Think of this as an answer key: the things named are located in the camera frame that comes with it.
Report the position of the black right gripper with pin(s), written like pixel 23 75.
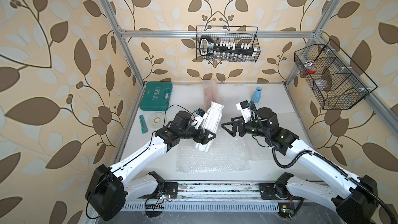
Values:
pixel 241 123

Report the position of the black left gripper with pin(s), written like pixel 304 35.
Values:
pixel 203 140

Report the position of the clear bubble wrap roll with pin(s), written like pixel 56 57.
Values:
pixel 225 154

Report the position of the bubble wrap sheet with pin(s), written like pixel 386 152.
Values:
pixel 279 137

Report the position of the light blue vase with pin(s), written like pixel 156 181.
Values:
pixel 257 95

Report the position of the white ribbed vase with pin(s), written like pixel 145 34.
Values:
pixel 211 123

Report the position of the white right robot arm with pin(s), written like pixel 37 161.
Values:
pixel 353 198

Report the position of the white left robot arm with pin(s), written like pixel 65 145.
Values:
pixel 133 171

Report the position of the bubble wrapped red vase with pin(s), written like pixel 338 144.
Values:
pixel 210 89

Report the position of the clear tape roll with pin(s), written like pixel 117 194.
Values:
pixel 157 120

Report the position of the green plastic tool case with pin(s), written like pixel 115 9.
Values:
pixel 156 96

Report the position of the black socket tool set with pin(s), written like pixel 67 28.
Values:
pixel 208 47

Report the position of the red item in basket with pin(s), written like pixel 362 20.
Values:
pixel 310 68

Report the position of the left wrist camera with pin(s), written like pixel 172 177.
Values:
pixel 199 117

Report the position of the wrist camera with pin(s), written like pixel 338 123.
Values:
pixel 199 117
pixel 245 109

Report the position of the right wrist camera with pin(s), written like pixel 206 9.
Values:
pixel 245 109

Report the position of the aluminium frame rail base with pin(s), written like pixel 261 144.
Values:
pixel 152 199

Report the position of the black wire basket back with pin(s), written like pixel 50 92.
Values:
pixel 240 35

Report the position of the black wire basket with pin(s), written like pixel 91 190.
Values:
pixel 240 35
pixel 341 81

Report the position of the black wire basket right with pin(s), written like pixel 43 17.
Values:
pixel 341 81

